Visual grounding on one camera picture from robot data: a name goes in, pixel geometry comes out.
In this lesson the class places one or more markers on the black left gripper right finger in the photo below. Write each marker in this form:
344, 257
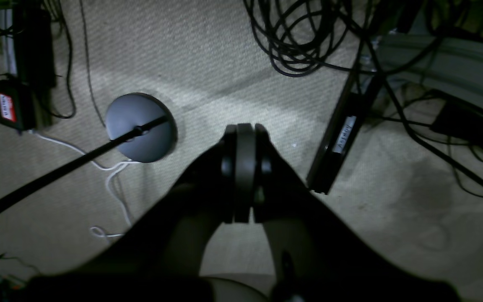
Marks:
317, 257

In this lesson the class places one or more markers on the black device with red label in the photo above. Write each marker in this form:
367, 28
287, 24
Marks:
16, 106

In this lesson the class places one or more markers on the round grey lamp base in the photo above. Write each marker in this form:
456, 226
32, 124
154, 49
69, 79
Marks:
157, 132

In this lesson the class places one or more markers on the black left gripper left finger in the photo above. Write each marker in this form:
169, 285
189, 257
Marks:
159, 258

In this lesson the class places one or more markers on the black lamp pole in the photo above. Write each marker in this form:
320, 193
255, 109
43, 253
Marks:
21, 193

